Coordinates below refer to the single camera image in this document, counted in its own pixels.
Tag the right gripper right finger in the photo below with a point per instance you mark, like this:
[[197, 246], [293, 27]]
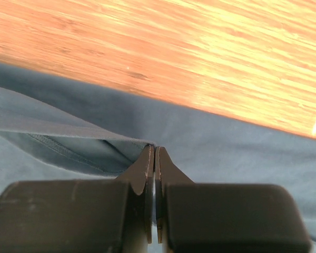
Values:
[[224, 217]]

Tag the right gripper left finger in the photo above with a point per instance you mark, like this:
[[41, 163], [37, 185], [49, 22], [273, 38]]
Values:
[[105, 215]]

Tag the blue-grey t shirt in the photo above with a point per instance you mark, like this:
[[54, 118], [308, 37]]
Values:
[[56, 128]]

